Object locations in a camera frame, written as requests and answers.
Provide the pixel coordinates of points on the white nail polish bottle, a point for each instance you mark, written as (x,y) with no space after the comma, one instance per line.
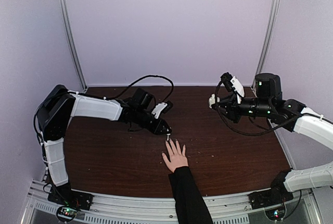
(212,100)

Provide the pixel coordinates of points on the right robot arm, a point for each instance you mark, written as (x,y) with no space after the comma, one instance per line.
(291,115)

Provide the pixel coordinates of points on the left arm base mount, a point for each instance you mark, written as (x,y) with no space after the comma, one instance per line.
(70,203)

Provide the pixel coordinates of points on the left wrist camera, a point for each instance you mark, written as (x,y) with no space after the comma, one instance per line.
(161,108)

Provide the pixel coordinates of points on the right aluminium corner post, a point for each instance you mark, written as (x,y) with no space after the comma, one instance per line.
(275,4)

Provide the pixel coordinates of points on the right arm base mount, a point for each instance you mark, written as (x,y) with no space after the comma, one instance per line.
(273,201)

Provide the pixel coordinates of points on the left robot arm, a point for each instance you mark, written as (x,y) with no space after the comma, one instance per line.
(55,113)

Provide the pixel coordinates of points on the black sleeved forearm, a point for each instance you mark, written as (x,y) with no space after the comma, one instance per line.
(189,204)

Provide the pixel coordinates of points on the aluminium corner post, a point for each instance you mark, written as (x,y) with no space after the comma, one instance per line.
(275,4)
(71,44)

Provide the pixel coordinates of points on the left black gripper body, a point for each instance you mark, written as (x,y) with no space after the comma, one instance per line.
(155,128)

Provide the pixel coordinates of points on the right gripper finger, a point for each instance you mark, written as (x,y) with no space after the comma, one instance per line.
(224,100)
(221,111)

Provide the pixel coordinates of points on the person's hand on table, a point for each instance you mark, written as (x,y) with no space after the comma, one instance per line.
(176,157)

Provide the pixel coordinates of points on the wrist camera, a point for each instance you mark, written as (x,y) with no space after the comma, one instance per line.
(161,108)
(232,84)

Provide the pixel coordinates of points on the left aluminium corner post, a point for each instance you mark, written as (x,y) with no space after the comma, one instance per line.
(71,44)

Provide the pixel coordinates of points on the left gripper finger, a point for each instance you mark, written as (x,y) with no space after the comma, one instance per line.
(166,130)
(164,125)

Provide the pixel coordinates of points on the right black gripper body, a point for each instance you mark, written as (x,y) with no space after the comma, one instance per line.
(235,115)

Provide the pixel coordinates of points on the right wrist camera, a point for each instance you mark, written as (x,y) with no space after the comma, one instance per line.
(232,84)

